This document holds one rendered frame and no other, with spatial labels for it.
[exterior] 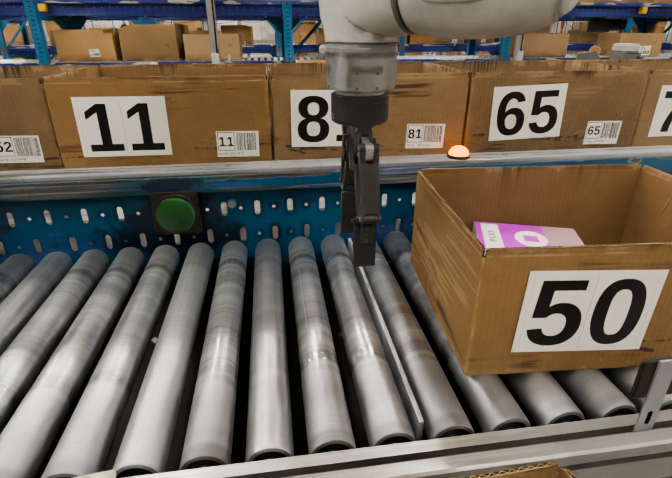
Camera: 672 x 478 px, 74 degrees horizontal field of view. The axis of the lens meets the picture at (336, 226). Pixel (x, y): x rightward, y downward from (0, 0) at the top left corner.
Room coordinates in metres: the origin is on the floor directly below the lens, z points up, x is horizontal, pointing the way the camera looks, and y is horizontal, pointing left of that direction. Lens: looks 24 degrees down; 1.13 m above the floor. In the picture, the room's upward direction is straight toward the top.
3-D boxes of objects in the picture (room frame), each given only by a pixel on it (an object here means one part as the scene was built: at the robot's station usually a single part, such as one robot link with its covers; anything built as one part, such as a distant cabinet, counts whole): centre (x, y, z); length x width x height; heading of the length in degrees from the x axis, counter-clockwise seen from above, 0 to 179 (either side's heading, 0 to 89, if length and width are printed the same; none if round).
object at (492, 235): (0.64, -0.30, 0.79); 0.16 x 0.11 x 0.07; 79
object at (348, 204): (0.65, -0.02, 0.87); 0.03 x 0.01 x 0.07; 98
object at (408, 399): (0.58, -0.06, 0.70); 0.46 x 0.01 x 0.09; 8
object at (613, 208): (0.57, -0.34, 0.83); 0.39 x 0.29 x 0.17; 94
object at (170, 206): (0.77, 0.30, 0.81); 0.07 x 0.01 x 0.07; 98
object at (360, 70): (0.59, -0.03, 1.08); 0.09 x 0.09 x 0.06
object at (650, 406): (0.35, -0.32, 0.78); 0.05 x 0.01 x 0.11; 98
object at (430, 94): (1.04, -0.05, 0.96); 0.39 x 0.29 x 0.17; 98
